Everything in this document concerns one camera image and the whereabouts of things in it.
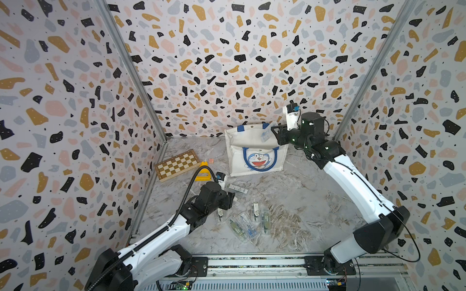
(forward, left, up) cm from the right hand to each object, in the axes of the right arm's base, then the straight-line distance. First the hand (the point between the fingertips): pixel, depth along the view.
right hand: (273, 128), depth 72 cm
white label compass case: (-20, +24, -36) cm, 48 cm away
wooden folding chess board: (+6, +52, -34) cm, 62 cm away
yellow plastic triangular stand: (-17, +25, -11) cm, 33 cm away
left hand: (-16, +17, -24) cm, 34 cm away
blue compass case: (-25, +10, -38) cm, 46 cm away
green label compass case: (-23, +2, -37) cm, 44 cm away
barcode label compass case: (-7, +16, -36) cm, 40 cm away
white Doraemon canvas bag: (+3, +7, -16) cm, 18 cm away
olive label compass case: (-25, +16, -38) cm, 48 cm away
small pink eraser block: (+12, +33, -37) cm, 51 cm away
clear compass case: (+1, +2, -4) cm, 5 cm away
